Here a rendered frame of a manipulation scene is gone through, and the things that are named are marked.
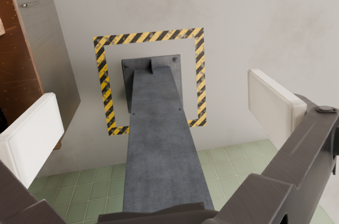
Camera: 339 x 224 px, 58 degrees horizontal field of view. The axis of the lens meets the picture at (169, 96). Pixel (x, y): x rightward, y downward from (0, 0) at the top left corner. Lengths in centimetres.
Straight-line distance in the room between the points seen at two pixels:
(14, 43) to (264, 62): 128
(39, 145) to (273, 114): 13
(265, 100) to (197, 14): 151
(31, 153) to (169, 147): 75
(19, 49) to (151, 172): 63
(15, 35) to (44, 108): 97
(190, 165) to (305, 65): 126
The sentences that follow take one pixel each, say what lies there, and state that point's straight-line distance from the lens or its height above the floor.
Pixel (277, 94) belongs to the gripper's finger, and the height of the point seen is 150.
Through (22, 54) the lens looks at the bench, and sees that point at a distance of 117.
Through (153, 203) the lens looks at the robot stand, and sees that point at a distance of 72.
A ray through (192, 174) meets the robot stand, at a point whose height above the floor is 100.
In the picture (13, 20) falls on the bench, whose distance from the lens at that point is 115.
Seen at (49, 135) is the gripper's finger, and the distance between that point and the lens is 20.
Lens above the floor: 164
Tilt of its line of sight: 68 degrees down
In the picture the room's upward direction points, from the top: 167 degrees clockwise
